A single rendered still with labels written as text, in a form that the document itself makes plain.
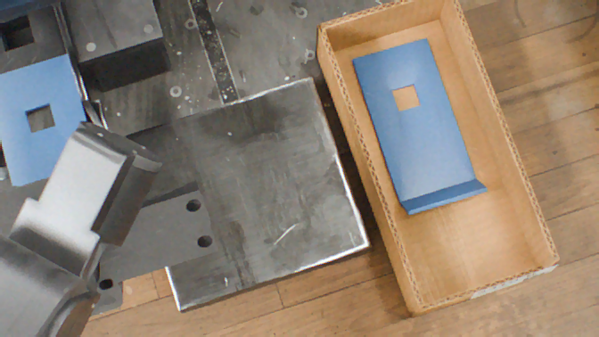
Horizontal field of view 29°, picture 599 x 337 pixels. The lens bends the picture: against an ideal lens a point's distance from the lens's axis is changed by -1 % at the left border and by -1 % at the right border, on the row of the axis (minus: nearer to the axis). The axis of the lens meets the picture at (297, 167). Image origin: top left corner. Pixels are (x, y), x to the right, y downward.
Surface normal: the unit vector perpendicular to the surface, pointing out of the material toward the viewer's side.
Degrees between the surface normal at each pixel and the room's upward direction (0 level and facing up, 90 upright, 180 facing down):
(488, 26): 0
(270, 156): 0
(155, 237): 25
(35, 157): 4
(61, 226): 18
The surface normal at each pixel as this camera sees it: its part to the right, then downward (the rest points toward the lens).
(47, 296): 0.18, -0.56
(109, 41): 0.00, -0.25
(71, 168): -0.14, 0.01
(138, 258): 0.15, 0.15
